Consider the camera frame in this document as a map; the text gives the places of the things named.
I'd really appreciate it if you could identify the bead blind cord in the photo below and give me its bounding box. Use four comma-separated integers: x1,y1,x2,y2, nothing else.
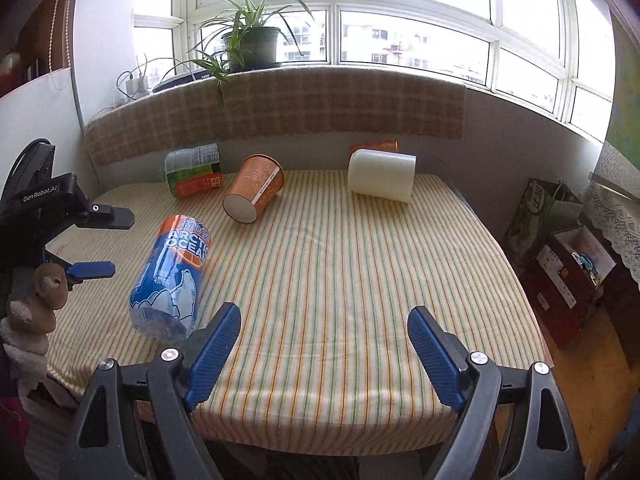
46,0,82,92

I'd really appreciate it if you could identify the orange cup behind white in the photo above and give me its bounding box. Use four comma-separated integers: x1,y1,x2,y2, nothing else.
349,140,398,156

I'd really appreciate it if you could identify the striped table cloth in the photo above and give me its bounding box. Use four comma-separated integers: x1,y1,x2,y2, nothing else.
48,171,548,455

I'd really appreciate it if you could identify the white charger with cables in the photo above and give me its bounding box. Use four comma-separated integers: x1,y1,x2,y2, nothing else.
115,58,151,104

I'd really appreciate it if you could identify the green orange labelled cup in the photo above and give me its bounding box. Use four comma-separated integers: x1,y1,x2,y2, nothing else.
163,143,222,198

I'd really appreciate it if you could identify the blue Arctic Ocean cup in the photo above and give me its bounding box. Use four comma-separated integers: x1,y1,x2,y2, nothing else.
129,214,210,344

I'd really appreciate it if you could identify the orange paper cup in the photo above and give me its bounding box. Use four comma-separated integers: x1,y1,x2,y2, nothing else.
222,154,284,224

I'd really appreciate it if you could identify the green paper bag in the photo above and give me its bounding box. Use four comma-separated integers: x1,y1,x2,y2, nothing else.
503,178,582,268

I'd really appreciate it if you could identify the white window frame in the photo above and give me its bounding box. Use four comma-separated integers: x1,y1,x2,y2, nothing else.
132,0,615,142

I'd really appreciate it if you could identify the brown plaid sill cloth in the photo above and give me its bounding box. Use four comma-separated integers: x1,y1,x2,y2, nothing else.
84,66,466,167

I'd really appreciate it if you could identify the potted spider plant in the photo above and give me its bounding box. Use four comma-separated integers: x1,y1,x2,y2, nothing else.
172,0,314,107

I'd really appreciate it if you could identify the left hand in glove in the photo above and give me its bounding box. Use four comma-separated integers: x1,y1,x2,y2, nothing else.
1,263,68,396

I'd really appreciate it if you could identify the dark red open box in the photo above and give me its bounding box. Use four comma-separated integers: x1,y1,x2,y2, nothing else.
521,226,616,348

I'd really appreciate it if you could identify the white plastic cup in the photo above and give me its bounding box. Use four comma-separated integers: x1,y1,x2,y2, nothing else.
347,148,416,203

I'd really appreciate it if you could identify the white lace cloth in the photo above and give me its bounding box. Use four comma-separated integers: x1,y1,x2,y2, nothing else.
584,182,639,283

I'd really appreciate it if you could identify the black flat device on sill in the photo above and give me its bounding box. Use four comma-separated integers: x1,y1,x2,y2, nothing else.
152,68,214,93

